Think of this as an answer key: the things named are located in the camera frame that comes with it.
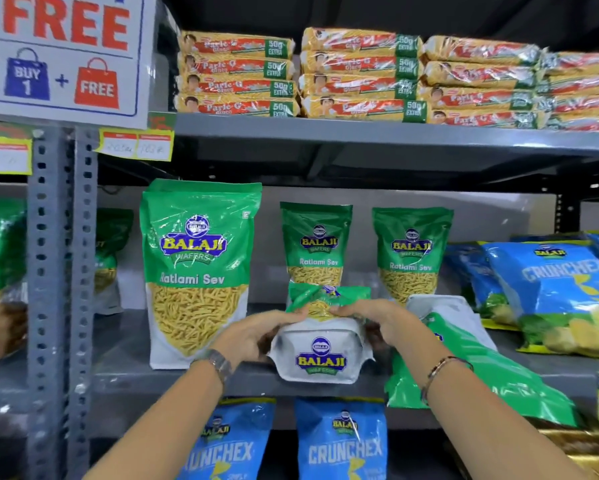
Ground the person's right hand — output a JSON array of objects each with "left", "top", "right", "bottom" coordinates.
[{"left": 328, "top": 298, "right": 433, "bottom": 355}]

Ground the person's left hand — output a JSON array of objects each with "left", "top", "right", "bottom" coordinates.
[{"left": 211, "top": 308, "right": 310, "bottom": 368}]

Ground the grey metal shelf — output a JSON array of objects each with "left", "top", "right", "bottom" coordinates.
[
  {"left": 0, "top": 114, "right": 70, "bottom": 480},
  {"left": 65, "top": 2, "right": 599, "bottom": 480}
]

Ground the person's left forearm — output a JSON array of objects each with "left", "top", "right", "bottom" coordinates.
[{"left": 81, "top": 362, "right": 225, "bottom": 480}]

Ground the person's right forearm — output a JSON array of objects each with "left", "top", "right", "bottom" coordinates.
[{"left": 397, "top": 339, "right": 590, "bottom": 480}]

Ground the silver wristwatch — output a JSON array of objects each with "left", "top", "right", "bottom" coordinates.
[{"left": 190, "top": 348, "right": 234, "bottom": 388}]

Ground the yellow price label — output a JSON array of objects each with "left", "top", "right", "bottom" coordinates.
[
  {"left": 94, "top": 112, "right": 176, "bottom": 163},
  {"left": 0, "top": 123, "right": 33, "bottom": 176}
]

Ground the pile of golden cracker packets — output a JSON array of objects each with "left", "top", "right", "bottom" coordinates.
[{"left": 527, "top": 417, "right": 599, "bottom": 480}]

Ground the stack of yellow biscuit packets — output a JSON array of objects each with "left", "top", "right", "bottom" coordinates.
[{"left": 174, "top": 27, "right": 599, "bottom": 133}]

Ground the white promotional sign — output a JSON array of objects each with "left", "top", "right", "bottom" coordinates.
[{"left": 0, "top": 0, "right": 158, "bottom": 129}]

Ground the thin wrist bracelet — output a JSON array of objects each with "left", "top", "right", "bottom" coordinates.
[{"left": 419, "top": 355, "right": 474, "bottom": 407}]

